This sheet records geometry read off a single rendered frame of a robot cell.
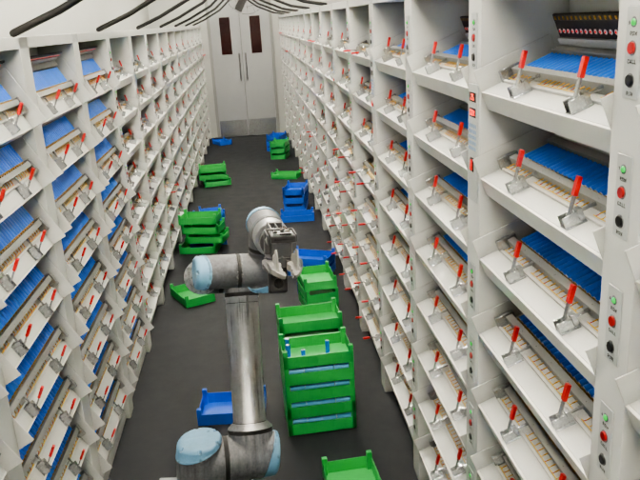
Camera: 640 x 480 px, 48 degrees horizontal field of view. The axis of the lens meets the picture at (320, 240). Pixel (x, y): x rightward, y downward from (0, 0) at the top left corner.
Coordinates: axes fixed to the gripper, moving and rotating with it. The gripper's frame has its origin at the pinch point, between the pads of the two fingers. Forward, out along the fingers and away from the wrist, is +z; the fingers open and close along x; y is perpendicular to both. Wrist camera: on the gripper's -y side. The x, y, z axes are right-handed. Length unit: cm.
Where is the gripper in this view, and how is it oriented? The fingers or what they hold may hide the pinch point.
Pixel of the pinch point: (289, 277)
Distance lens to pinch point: 159.3
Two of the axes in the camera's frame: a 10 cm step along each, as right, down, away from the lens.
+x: 9.7, -0.5, 2.4
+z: 2.4, 3.2, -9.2
